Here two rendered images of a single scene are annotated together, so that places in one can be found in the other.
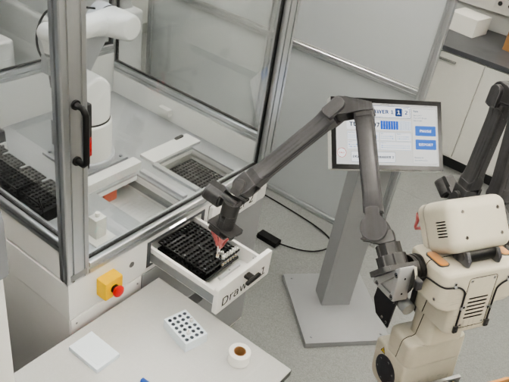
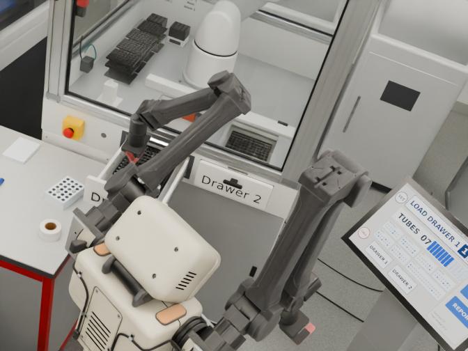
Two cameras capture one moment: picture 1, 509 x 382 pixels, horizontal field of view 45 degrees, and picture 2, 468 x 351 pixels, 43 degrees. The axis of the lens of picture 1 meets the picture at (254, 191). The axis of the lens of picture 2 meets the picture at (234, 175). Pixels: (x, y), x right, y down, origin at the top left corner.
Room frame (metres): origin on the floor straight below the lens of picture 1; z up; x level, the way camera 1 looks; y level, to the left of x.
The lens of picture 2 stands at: (1.10, -1.46, 2.25)
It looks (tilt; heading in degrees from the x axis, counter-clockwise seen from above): 37 degrees down; 61
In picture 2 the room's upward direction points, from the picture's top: 18 degrees clockwise
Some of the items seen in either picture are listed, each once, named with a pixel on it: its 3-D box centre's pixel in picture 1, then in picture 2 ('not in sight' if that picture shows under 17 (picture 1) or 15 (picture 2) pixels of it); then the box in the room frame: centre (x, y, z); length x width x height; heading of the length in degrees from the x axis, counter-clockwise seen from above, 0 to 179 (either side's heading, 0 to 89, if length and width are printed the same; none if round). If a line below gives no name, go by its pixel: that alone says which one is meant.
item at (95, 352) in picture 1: (94, 352); (21, 150); (1.22, 0.39, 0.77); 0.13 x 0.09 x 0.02; 58
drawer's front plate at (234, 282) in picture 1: (242, 280); (125, 202); (1.53, -0.01, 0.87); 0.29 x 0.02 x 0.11; 148
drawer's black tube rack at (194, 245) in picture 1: (198, 252); (145, 170); (1.64, 0.16, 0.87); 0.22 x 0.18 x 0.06; 58
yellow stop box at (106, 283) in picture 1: (110, 285); (72, 128); (1.40, 0.40, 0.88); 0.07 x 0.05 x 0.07; 148
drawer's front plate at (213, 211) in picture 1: (233, 204); (232, 184); (1.96, 0.07, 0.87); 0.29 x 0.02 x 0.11; 148
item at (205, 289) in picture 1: (196, 252); (146, 170); (1.64, 0.16, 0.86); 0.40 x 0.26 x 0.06; 58
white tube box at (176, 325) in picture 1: (185, 330); (65, 193); (1.36, 0.14, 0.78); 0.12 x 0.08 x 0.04; 45
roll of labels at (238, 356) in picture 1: (238, 355); (50, 230); (1.29, -0.04, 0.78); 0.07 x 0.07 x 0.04
